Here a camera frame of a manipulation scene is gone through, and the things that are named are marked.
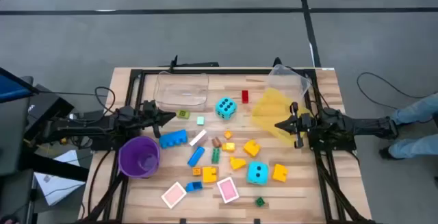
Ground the large blue four-stud brick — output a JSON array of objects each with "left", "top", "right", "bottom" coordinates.
[{"left": 158, "top": 129, "right": 189, "bottom": 149}]

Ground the small blue toy brick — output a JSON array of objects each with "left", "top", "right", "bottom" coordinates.
[{"left": 185, "top": 181, "right": 203, "bottom": 193}]

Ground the yellow curved toy brick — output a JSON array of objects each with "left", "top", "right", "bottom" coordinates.
[{"left": 229, "top": 155, "right": 247, "bottom": 171}]

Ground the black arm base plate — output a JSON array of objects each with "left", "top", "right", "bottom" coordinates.
[
  {"left": 307, "top": 127, "right": 357, "bottom": 152},
  {"left": 89, "top": 127, "right": 138, "bottom": 151}
]

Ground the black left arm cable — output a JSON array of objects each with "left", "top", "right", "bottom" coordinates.
[{"left": 94, "top": 86, "right": 117, "bottom": 116}]

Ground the large yellow notched brick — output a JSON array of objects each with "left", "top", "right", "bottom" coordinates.
[
  {"left": 201, "top": 166, "right": 218, "bottom": 184},
  {"left": 243, "top": 139, "right": 261, "bottom": 158},
  {"left": 272, "top": 163, "right": 289, "bottom": 183}
]

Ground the pink boxed card deck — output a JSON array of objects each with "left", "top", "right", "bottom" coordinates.
[{"left": 216, "top": 176, "right": 240, "bottom": 204}]

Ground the long blue toy brick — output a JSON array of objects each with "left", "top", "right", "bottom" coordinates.
[{"left": 187, "top": 146, "right": 206, "bottom": 168}]

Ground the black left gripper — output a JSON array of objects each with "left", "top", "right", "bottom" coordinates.
[{"left": 136, "top": 109, "right": 177, "bottom": 138}]

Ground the person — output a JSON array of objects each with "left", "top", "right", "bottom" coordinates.
[{"left": 378, "top": 92, "right": 438, "bottom": 160}]

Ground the blue screen monitor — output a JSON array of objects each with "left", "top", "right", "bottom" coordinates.
[{"left": 0, "top": 66, "right": 40, "bottom": 104}]

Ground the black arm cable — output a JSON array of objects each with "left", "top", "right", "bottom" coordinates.
[
  {"left": 356, "top": 71, "right": 438, "bottom": 111},
  {"left": 94, "top": 86, "right": 117, "bottom": 116}
]

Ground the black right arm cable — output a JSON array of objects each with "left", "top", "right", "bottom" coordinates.
[{"left": 356, "top": 71, "right": 438, "bottom": 111}]

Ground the black stand leg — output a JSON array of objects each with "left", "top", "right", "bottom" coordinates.
[{"left": 20, "top": 151, "right": 90, "bottom": 183}]

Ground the white paper sheet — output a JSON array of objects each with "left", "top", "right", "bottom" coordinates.
[{"left": 34, "top": 149, "right": 86, "bottom": 207}]

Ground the black power cable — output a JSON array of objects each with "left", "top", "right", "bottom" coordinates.
[{"left": 87, "top": 150, "right": 114, "bottom": 218}]

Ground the cyan foam die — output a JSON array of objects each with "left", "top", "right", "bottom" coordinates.
[
  {"left": 246, "top": 161, "right": 270, "bottom": 186},
  {"left": 214, "top": 97, "right": 237, "bottom": 121}
]

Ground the pink card left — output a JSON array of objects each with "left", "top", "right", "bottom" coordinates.
[{"left": 160, "top": 181, "right": 188, "bottom": 210}]

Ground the clear rounded plastic container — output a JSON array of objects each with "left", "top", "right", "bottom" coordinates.
[{"left": 266, "top": 64, "right": 311, "bottom": 105}]

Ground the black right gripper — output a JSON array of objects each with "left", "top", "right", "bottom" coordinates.
[{"left": 274, "top": 102, "right": 313, "bottom": 149}]

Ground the black equipment box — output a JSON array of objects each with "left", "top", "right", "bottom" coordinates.
[{"left": 25, "top": 84, "right": 75, "bottom": 142}]

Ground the purple plastic bucket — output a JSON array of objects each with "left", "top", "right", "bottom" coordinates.
[{"left": 118, "top": 136, "right": 162, "bottom": 179}]

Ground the clear rectangular plastic bin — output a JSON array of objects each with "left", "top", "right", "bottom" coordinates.
[{"left": 153, "top": 71, "right": 210, "bottom": 112}]

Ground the yellow translucent plastic bin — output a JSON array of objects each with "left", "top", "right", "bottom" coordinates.
[{"left": 251, "top": 87, "right": 311, "bottom": 147}]

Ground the dark grey cabinet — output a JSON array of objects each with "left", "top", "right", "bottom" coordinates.
[{"left": 0, "top": 75, "right": 35, "bottom": 177}]

